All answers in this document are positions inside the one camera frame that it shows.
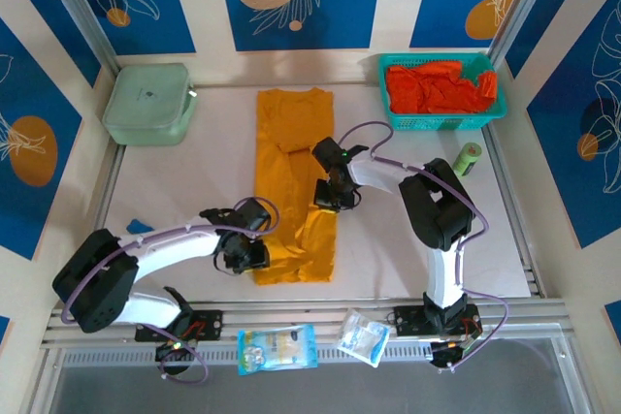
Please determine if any white blue plastic packet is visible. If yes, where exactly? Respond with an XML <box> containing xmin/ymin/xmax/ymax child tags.
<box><xmin>335</xmin><ymin>307</ymin><xmax>392</xmax><ymax>369</ymax></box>

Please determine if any pale green lidded container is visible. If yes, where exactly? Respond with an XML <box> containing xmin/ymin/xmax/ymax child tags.
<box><xmin>101</xmin><ymin>63</ymin><xmax>199</xmax><ymax>146</ymax></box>

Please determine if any blue yellow snack packet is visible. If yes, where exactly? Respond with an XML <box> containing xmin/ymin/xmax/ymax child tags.
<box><xmin>236</xmin><ymin>324</ymin><xmax>319</xmax><ymax>376</ymax></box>

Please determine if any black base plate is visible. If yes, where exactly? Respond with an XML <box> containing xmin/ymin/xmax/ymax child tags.
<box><xmin>393</xmin><ymin>304</ymin><xmax>481</xmax><ymax>337</ymax></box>
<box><xmin>133</xmin><ymin>309</ymin><xmax>225</xmax><ymax>342</ymax></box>

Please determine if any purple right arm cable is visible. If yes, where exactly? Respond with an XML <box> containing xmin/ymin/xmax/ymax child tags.
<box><xmin>337</xmin><ymin>121</ymin><xmax>510</xmax><ymax>372</ymax></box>

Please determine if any teal plastic basket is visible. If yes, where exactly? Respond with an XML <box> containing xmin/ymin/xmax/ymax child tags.
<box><xmin>377</xmin><ymin>52</ymin><xmax>509</xmax><ymax>133</ymax></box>

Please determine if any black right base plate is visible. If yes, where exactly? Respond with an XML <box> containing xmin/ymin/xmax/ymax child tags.
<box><xmin>393</xmin><ymin>304</ymin><xmax>481</xmax><ymax>337</ymax></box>

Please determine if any green can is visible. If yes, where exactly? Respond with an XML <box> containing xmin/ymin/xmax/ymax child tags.
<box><xmin>453</xmin><ymin>142</ymin><xmax>482</xmax><ymax>177</ymax></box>

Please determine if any aluminium frame rail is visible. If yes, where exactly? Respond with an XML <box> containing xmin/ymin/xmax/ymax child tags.
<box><xmin>41</xmin><ymin>300</ymin><xmax>572</xmax><ymax>345</ymax></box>

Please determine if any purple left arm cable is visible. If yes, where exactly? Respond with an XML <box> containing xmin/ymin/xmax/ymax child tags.
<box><xmin>60</xmin><ymin>196</ymin><xmax>281</xmax><ymax>385</ymax></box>

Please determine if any orange t-shirt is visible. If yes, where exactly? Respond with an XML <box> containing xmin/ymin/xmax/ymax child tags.
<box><xmin>385</xmin><ymin>60</ymin><xmax>499</xmax><ymax>115</ymax></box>

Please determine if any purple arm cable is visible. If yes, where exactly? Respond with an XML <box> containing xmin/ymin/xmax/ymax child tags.
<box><xmin>60</xmin><ymin>196</ymin><xmax>281</xmax><ymax>385</ymax></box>
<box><xmin>337</xmin><ymin>121</ymin><xmax>510</xmax><ymax>372</ymax></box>

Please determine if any black base connector board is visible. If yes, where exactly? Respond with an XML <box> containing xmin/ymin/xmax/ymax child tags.
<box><xmin>429</xmin><ymin>338</ymin><xmax>474</xmax><ymax>372</ymax></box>
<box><xmin>154</xmin><ymin>339</ymin><xmax>198</xmax><ymax>363</ymax></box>

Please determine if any yellow t-shirt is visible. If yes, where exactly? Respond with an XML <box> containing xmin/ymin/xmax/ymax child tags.
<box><xmin>252</xmin><ymin>87</ymin><xmax>339</xmax><ymax>288</ymax></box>

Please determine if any aluminium corner post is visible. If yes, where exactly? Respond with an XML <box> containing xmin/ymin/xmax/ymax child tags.
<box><xmin>487</xmin><ymin>0</ymin><xmax>567</xmax><ymax>66</ymax></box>
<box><xmin>36</xmin><ymin>0</ymin><xmax>120</xmax><ymax>74</ymax></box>

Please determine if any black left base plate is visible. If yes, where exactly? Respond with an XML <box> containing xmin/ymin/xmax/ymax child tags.
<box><xmin>133</xmin><ymin>309</ymin><xmax>225</xmax><ymax>342</ymax></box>

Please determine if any grey perforated cable duct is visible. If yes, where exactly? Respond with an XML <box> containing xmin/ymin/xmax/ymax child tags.
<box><xmin>62</xmin><ymin>340</ymin><xmax>559</xmax><ymax>369</ymax></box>

